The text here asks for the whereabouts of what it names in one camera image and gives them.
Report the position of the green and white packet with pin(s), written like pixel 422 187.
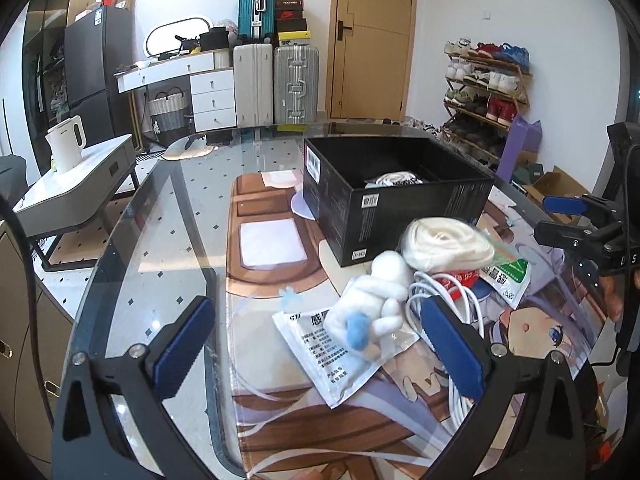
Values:
pixel 515 280

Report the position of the yellow and black gadget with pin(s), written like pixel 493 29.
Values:
pixel 189 46

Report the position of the black refrigerator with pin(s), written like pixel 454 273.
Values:
pixel 97 60

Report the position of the white ribbed container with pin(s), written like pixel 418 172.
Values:
pixel 223 58

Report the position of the purple yoga mat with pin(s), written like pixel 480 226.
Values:
pixel 522 145

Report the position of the round beige rug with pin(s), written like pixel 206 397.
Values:
pixel 190 151

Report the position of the wooden door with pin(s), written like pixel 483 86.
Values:
pixel 372 60

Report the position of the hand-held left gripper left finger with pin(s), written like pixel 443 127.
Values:
pixel 182 346

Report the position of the white plush toy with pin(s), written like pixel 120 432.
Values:
pixel 380 285

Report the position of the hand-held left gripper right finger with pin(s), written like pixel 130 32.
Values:
pixel 452 349

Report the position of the white dressing desk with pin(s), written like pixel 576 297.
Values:
pixel 210 92

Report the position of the woven laundry basket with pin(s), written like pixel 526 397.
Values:
pixel 167 112

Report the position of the plain black shoe box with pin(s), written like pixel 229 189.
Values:
pixel 291 26

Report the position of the printed cartoon desk mat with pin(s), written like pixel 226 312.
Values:
pixel 280 280

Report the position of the teal suitcase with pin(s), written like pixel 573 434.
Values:
pixel 250 5

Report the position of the open cardboard box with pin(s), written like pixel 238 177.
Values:
pixel 555 190

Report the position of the red and white packet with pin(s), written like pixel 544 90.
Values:
pixel 462 280

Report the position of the black white patterned pouch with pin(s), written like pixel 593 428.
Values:
pixel 395 179

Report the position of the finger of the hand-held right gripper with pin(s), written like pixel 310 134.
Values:
pixel 565 237
pixel 562 204

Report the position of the rows of shoes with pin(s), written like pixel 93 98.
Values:
pixel 492 80

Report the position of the slippers on floor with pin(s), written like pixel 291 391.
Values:
pixel 422 125

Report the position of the yellow and black shoe box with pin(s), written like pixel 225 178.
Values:
pixel 295 39

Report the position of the dark glass cabinet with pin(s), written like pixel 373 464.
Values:
pixel 45 75

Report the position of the grey side table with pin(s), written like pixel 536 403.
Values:
pixel 75 185

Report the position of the dark green box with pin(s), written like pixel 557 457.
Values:
pixel 525 175

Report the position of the oval white-framed mirror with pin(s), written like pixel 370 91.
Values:
pixel 170 35

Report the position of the wooden shoe rack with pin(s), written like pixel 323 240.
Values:
pixel 500 120

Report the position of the white suitcase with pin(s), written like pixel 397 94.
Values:
pixel 252 85

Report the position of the white printed foil packet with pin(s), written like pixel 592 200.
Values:
pixel 310 355

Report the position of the black bag on desk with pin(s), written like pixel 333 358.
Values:
pixel 215 40

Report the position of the black cardboard box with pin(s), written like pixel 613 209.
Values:
pixel 400 210

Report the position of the black shoe box red logo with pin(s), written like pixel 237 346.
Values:
pixel 289 10

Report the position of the white round disc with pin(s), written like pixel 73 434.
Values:
pixel 302 207

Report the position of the silver suitcase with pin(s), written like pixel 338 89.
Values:
pixel 296 85

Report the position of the white electric kettle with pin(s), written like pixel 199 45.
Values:
pixel 65 145

